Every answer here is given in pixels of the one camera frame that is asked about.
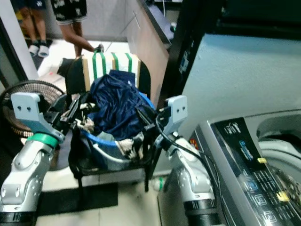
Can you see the blue plastic laundry basin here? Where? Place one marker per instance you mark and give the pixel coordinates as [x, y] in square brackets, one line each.
[102, 151]

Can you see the black framed washing machine lid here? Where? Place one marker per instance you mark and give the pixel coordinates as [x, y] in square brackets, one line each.
[240, 70]

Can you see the person in navy shorts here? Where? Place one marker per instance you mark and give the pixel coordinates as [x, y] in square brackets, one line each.
[30, 19]

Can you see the grey top-load washing machine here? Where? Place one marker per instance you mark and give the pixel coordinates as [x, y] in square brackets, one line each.
[240, 160]

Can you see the black electric fan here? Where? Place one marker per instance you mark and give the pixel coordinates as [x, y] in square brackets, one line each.
[9, 117]

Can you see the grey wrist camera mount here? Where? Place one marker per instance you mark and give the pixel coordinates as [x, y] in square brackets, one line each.
[28, 110]
[175, 112]

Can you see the green white striped cushion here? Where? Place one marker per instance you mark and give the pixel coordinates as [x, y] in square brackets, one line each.
[102, 63]

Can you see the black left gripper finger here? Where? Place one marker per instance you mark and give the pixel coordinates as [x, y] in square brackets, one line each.
[75, 125]
[77, 106]

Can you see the person in black patterned shorts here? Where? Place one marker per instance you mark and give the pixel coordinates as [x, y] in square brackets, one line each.
[73, 28]

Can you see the navy blue garment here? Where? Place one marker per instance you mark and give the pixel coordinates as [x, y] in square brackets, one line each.
[117, 106]

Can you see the black floor mat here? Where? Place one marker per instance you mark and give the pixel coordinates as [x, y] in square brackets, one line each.
[75, 198]

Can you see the yellow sticker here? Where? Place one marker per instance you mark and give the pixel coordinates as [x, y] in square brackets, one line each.
[261, 160]

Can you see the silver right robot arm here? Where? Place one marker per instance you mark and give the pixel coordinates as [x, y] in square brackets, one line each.
[190, 179]

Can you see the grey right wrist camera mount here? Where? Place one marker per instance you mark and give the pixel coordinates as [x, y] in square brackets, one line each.
[175, 112]

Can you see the wooden cabinet with black top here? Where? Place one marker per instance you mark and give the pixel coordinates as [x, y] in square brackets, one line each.
[146, 42]

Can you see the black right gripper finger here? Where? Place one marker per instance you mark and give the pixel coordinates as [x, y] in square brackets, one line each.
[145, 126]
[145, 113]

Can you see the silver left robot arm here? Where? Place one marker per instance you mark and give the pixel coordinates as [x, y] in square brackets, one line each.
[23, 169]

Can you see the white slipper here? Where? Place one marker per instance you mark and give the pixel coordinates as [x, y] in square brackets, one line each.
[33, 49]
[45, 50]

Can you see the black chair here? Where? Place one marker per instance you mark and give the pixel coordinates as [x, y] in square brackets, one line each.
[75, 75]

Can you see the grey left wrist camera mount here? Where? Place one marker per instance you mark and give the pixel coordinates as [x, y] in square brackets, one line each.
[28, 110]

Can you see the clear plastic bottle green label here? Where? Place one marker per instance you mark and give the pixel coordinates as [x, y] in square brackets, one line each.
[160, 184]

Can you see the black cloth on floor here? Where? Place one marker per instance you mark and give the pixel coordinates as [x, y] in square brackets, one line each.
[68, 67]

